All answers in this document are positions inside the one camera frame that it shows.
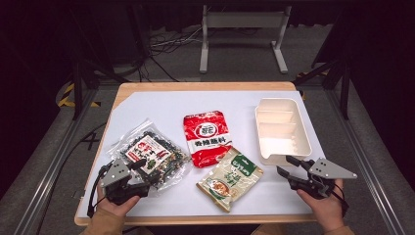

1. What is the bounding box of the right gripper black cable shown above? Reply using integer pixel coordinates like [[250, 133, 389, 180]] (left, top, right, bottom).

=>
[[332, 179, 350, 218]]

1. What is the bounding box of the black metal stand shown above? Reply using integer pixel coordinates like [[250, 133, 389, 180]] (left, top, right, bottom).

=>
[[67, 0, 131, 120], [293, 6, 354, 120]]

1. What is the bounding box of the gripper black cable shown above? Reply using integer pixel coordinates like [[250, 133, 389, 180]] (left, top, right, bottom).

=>
[[332, 179, 350, 218], [86, 162, 115, 219]]

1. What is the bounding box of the clear bag of dried seaweed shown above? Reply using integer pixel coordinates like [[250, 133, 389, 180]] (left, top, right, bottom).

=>
[[107, 118, 194, 198]]

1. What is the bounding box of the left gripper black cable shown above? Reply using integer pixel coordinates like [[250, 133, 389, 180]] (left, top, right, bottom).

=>
[[86, 162, 115, 219]]

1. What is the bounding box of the red seasoning packet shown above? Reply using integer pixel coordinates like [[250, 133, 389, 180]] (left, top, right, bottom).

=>
[[182, 110, 233, 169]]

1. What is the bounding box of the yellow black hazard tape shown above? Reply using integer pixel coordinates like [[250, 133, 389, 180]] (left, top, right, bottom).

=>
[[57, 82, 102, 109]]

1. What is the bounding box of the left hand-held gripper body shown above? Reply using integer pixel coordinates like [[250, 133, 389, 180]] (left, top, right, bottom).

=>
[[100, 159, 152, 207]]

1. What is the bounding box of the beige green soup packet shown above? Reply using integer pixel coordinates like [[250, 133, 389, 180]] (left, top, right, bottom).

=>
[[196, 145, 264, 213]]

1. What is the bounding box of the person's right hand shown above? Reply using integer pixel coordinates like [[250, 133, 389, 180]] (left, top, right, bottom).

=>
[[296, 178, 346, 233]]

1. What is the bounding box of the black floor cable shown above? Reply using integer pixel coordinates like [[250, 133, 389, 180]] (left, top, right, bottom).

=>
[[34, 121, 108, 235]]

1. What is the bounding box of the white metal stand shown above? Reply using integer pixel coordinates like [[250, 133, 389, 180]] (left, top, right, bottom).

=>
[[199, 4, 293, 74]]

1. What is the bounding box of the white divided container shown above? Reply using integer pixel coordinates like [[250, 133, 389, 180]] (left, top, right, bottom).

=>
[[254, 97, 313, 166]]

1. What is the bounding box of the bundle of floor cables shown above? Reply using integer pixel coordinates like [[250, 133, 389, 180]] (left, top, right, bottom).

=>
[[138, 25, 204, 83]]

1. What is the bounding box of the white paper sheet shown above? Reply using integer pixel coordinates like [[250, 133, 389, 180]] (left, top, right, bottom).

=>
[[77, 90, 327, 218]]

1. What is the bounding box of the aluminium frame rail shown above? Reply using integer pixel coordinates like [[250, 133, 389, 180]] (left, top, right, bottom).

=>
[[326, 87, 407, 235], [13, 87, 99, 235]]

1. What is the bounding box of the person's left hand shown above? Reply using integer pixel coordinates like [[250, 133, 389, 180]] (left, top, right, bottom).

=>
[[96, 186, 141, 218]]

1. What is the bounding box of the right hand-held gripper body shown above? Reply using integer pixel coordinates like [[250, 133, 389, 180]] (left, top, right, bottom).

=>
[[287, 157, 358, 201]]

